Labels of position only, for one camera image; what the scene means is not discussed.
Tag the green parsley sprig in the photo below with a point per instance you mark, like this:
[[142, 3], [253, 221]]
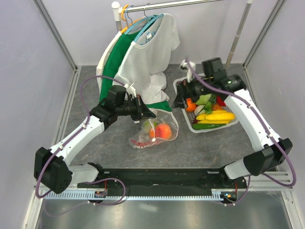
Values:
[[210, 104]]

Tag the orange fruit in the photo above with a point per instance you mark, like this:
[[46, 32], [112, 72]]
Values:
[[152, 133]]

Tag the green cabbage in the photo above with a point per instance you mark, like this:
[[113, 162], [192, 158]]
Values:
[[203, 99]]

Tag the white cable duct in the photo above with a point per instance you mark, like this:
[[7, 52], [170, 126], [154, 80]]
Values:
[[90, 194]]

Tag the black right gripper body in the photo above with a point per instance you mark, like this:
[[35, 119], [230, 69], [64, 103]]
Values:
[[196, 88]]

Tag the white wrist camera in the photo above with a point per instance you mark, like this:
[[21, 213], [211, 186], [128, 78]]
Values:
[[188, 66], [131, 89]]

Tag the green cucumber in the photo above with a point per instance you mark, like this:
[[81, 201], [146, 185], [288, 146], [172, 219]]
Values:
[[204, 126]]

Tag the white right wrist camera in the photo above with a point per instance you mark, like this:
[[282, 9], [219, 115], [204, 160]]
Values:
[[188, 66]]

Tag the green t-shirt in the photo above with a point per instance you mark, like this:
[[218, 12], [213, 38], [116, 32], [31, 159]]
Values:
[[113, 63]]

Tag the white plastic fruit basket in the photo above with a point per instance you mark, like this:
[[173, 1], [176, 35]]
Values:
[[190, 116]]

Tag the clear zip top bag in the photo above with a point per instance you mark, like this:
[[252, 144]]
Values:
[[162, 116]]

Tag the yellow banana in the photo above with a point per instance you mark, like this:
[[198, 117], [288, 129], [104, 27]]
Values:
[[216, 117]]

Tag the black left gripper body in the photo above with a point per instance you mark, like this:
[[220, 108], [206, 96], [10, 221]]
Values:
[[128, 108]]

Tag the white mesh t-shirt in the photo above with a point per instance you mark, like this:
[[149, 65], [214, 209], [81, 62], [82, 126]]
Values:
[[148, 57]]

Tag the blue clothes hanger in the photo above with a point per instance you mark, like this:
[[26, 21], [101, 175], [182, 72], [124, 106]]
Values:
[[138, 25]]

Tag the peach with green leaf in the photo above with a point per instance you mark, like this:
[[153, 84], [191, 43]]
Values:
[[163, 131]]

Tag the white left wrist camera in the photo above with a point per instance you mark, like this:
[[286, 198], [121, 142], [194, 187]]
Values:
[[131, 89]]

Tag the orange clothes hanger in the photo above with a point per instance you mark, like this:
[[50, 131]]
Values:
[[128, 20]]

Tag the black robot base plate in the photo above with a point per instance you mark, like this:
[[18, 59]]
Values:
[[171, 180]]

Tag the aluminium frame rail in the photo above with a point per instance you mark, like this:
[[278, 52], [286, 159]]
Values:
[[55, 33]]

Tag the white garlic bulb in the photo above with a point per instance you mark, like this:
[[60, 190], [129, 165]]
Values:
[[199, 110]]

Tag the red apple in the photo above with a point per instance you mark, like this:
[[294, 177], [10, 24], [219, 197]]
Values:
[[220, 102]]

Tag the white clothes rack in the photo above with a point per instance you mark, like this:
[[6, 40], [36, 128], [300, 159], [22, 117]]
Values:
[[120, 14]]

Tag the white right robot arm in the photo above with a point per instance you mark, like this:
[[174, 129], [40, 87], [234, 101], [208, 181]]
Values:
[[270, 150]]

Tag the red chili pepper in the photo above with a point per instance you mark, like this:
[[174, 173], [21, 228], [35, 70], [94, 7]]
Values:
[[143, 144]]

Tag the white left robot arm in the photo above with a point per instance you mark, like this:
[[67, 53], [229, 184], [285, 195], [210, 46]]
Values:
[[52, 166]]

